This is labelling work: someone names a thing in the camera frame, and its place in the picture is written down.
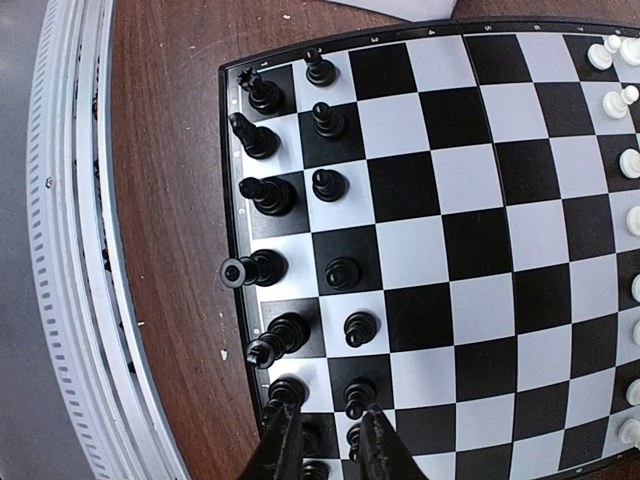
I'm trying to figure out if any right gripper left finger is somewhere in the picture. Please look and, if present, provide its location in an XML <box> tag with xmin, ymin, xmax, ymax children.
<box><xmin>239</xmin><ymin>404</ymin><xmax>304</xmax><ymax>480</ymax></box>

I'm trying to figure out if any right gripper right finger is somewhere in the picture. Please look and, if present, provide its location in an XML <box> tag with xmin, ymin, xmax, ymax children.
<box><xmin>358</xmin><ymin>403</ymin><xmax>425</xmax><ymax>480</ymax></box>

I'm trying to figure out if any black pawn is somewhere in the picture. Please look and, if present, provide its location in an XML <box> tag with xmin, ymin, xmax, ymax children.
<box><xmin>311</xmin><ymin>102</ymin><xmax>347</xmax><ymax>139</ymax></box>
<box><xmin>343</xmin><ymin>310</ymin><xmax>380</xmax><ymax>348</ymax></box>
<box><xmin>343</xmin><ymin>377</ymin><xmax>377</xmax><ymax>420</ymax></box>
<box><xmin>311</xmin><ymin>169</ymin><xmax>349</xmax><ymax>203</ymax></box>
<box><xmin>346</xmin><ymin>422</ymin><xmax>361</xmax><ymax>463</ymax></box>
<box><xmin>324</xmin><ymin>256</ymin><xmax>361</xmax><ymax>291</ymax></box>

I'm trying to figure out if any black chess piece king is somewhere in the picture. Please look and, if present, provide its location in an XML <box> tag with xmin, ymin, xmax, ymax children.
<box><xmin>245</xmin><ymin>312</ymin><xmax>311</xmax><ymax>369</ymax></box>

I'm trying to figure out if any black knight piece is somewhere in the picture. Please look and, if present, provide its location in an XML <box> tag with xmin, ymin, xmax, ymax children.
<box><xmin>228</xmin><ymin>112</ymin><xmax>280</xmax><ymax>160</ymax></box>

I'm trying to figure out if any black bishop on board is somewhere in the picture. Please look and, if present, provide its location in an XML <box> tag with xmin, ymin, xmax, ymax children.
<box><xmin>260</xmin><ymin>376</ymin><xmax>308</xmax><ymax>428</ymax></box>
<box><xmin>239</xmin><ymin>176</ymin><xmax>297</xmax><ymax>217</ymax></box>

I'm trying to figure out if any black chess piece on board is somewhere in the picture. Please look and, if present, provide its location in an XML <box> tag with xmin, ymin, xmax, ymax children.
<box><xmin>220</xmin><ymin>249</ymin><xmax>288</xmax><ymax>289</ymax></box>

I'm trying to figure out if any black white chess board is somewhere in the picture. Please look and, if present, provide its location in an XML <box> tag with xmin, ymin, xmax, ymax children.
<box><xmin>219</xmin><ymin>18</ymin><xmax>639</xmax><ymax>479</ymax></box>

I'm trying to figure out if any black rook board corner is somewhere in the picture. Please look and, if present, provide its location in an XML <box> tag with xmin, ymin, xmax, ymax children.
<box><xmin>237</xmin><ymin>68</ymin><xmax>284</xmax><ymax>115</ymax></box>

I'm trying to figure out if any black pawn left board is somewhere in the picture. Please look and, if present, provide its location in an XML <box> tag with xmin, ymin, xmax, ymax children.
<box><xmin>303</xmin><ymin>47</ymin><xmax>336</xmax><ymax>87</ymax></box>

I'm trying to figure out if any white chess pieces row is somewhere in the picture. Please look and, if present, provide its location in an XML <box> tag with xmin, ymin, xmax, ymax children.
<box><xmin>585</xmin><ymin>35</ymin><xmax>639</xmax><ymax>449</ymax></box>

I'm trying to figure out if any white plastic tray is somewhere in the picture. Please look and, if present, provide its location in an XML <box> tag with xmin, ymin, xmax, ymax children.
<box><xmin>332</xmin><ymin>0</ymin><xmax>457</xmax><ymax>22</ymax></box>

